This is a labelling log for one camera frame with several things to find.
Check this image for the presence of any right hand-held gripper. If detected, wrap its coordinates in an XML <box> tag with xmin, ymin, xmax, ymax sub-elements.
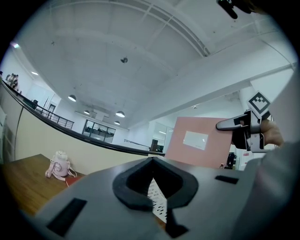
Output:
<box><xmin>215</xmin><ymin>91</ymin><xmax>272</xmax><ymax>153</ymax></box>

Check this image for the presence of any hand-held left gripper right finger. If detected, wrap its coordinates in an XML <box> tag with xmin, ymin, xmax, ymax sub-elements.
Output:
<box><xmin>152</xmin><ymin>156</ymin><xmax>261</xmax><ymax>240</ymax></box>

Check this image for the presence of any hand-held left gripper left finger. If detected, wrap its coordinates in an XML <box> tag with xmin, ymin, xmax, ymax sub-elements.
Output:
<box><xmin>35</xmin><ymin>157</ymin><xmax>167</xmax><ymax>240</ymax></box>

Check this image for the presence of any white perforated file rack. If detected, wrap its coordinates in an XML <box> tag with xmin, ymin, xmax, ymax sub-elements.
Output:
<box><xmin>147</xmin><ymin>177</ymin><xmax>168</xmax><ymax>224</ymax></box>

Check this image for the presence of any pink box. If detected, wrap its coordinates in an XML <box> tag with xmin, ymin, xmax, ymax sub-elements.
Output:
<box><xmin>164</xmin><ymin>116</ymin><xmax>234</xmax><ymax>169</ymax></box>

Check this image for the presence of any person's right hand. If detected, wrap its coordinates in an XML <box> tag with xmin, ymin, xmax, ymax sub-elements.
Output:
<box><xmin>260</xmin><ymin>119</ymin><xmax>285</xmax><ymax>146</ymax></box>

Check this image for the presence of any red book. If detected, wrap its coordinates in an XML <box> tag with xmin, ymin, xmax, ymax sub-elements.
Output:
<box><xmin>65</xmin><ymin>176</ymin><xmax>85</xmax><ymax>187</ymax></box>

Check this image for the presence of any wooden table with black legs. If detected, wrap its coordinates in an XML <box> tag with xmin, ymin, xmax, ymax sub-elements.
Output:
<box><xmin>0</xmin><ymin>153</ymin><xmax>94</xmax><ymax>217</ymax></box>

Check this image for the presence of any black framed glass partition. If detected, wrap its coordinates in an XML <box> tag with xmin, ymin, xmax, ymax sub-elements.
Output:
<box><xmin>82</xmin><ymin>119</ymin><xmax>117</xmax><ymax>144</ymax></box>

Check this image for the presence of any black metal balcony railing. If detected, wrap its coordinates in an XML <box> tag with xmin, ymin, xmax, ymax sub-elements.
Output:
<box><xmin>34</xmin><ymin>102</ymin><xmax>75</xmax><ymax>130</ymax></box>

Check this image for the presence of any pink water bottle with strap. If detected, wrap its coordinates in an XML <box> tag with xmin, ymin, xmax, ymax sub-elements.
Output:
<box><xmin>45</xmin><ymin>150</ymin><xmax>78</xmax><ymax>181</ymax></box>

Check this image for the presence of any cream partition with black rail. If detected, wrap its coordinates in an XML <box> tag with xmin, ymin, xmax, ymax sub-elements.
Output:
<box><xmin>0</xmin><ymin>79</ymin><xmax>166</xmax><ymax>175</ymax></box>

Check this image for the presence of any black head-worn camera mount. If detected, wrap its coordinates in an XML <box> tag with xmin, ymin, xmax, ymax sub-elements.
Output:
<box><xmin>216</xmin><ymin>0</ymin><xmax>258</xmax><ymax>20</ymax></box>

